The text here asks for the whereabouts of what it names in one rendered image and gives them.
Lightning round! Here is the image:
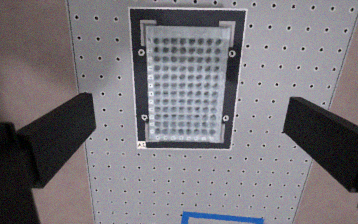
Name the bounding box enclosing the clear well plate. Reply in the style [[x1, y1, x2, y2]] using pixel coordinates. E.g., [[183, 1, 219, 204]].
[[146, 26, 230, 142]]

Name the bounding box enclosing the blue tape rectangle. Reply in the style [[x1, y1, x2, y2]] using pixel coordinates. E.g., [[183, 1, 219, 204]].
[[181, 211, 264, 224]]

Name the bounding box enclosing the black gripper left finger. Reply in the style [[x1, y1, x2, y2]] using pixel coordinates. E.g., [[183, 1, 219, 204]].
[[0, 93, 96, 224]]

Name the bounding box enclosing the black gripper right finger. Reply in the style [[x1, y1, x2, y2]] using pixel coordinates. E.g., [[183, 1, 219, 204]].
[[283, 97, 358, 193]]

